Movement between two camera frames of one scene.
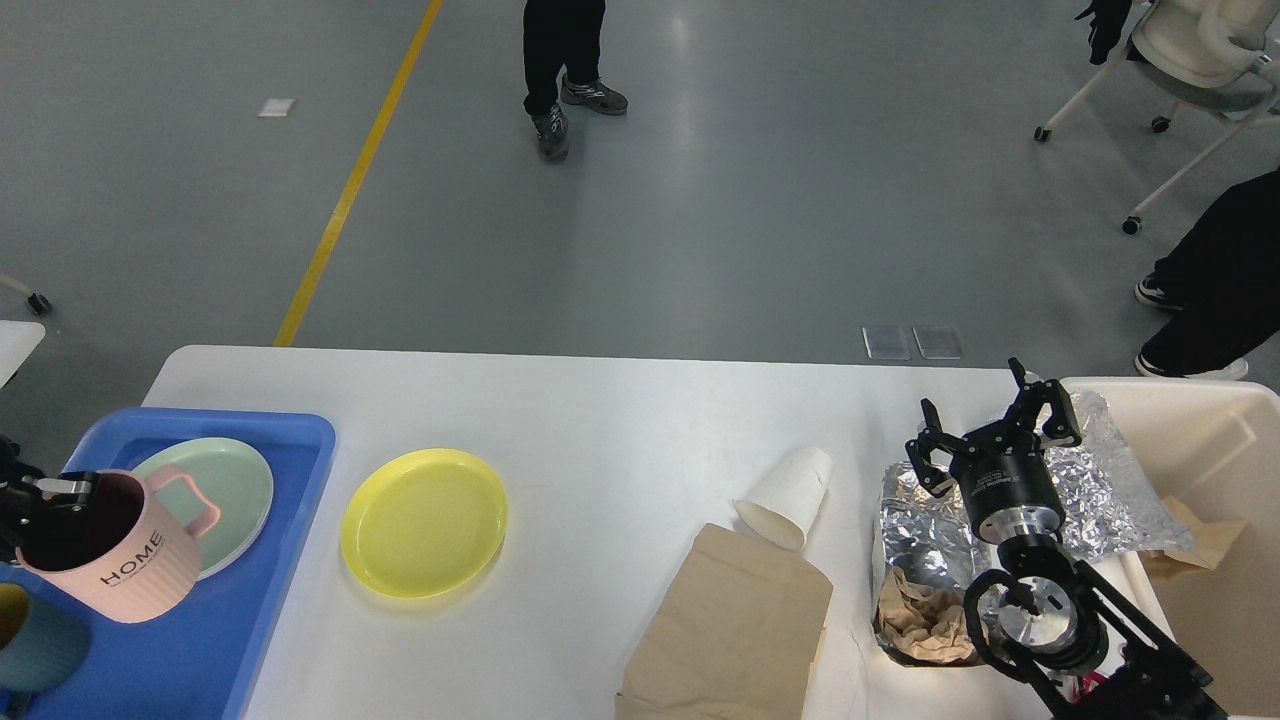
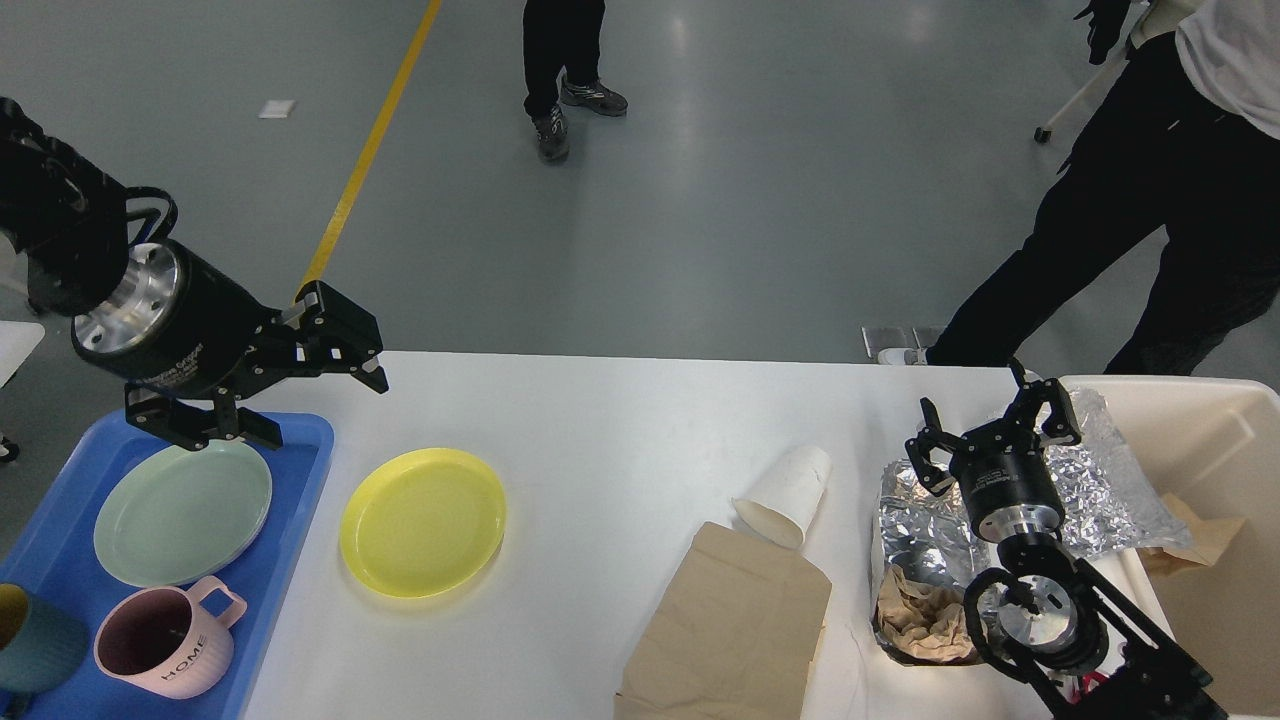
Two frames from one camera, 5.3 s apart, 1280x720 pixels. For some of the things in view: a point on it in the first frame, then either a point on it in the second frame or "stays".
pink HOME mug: x=129 y=553 -> x=162 y=638
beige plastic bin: x=1216 y=444 stays
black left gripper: x=20 y=496 -> x=162 y=316
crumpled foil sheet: x=1108 y=502 stays
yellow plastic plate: x=423 y=523 stays
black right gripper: x=1006 y=487 stays
